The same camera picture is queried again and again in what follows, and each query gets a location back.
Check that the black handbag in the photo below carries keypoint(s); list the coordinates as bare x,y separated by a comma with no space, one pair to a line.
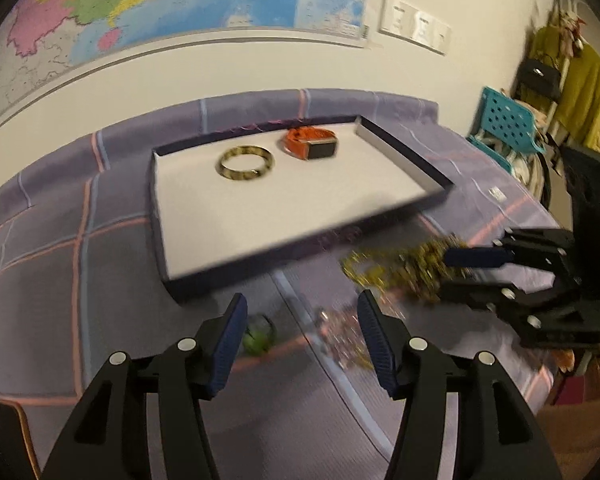
540,77

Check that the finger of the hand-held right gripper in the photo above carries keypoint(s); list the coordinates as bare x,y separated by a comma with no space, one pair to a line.
480,294
475,257

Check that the purple checkered bed sheet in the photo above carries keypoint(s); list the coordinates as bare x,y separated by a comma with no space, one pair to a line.
55,260

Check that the white label on sheet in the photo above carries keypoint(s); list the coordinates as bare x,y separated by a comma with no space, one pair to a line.
496,193

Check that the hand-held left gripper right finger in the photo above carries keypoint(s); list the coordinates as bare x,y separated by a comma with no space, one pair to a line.
377,340

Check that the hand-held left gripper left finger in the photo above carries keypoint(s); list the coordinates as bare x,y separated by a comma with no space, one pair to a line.
227,340

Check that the purple tray box white inside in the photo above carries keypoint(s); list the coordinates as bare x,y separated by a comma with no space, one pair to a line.
280,210

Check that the yellow brown bangle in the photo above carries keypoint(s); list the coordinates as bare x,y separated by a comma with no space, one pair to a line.
245,176

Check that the blue perforated chair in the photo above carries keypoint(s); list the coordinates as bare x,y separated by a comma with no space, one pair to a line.
505,120

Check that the dark panel with orange edge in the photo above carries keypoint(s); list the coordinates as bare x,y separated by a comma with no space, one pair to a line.
10,440

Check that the white wall socket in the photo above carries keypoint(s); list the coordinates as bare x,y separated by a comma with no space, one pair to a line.
395,15
422,27
442,37

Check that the yellow green hanging garment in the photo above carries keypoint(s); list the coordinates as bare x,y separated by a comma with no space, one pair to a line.
585,95

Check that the colourful wall map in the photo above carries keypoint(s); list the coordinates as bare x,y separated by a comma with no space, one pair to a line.
130,0

